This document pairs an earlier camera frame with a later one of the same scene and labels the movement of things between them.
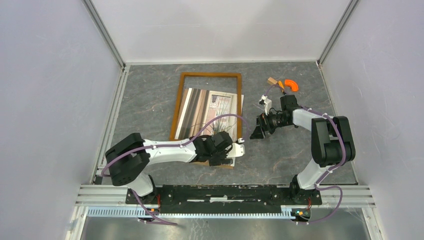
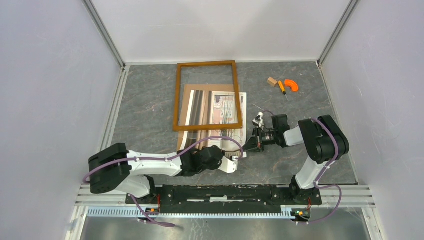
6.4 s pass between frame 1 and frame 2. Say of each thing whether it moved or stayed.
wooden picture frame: moved
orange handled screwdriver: stayed
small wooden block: stayed
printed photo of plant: moved
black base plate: stayed
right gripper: moved
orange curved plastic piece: stayed
